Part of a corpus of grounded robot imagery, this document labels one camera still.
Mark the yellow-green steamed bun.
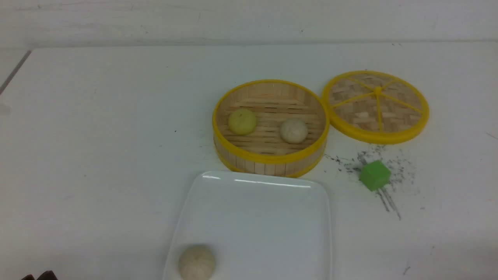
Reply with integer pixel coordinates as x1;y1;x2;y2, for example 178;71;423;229
228;108;257;135

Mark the white steamed bun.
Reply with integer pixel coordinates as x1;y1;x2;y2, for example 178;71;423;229
177;245;217;280
280;118;308;144

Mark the white square plate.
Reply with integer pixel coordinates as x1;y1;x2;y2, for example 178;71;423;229
162;171;334;280

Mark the white steamed bun on plate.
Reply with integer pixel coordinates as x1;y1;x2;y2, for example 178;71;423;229
177;245;217;280

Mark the bamboo steamer basket yellow rim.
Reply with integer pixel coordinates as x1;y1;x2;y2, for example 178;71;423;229
212;79;330;178

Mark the green cube block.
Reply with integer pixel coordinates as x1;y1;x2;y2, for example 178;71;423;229
359;161;391;192

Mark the bamboo steamer lid yellow rim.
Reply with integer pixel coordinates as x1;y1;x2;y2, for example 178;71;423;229
322;70;430;145

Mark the dark object at corner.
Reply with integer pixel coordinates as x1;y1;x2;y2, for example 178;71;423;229
21;270;58;280

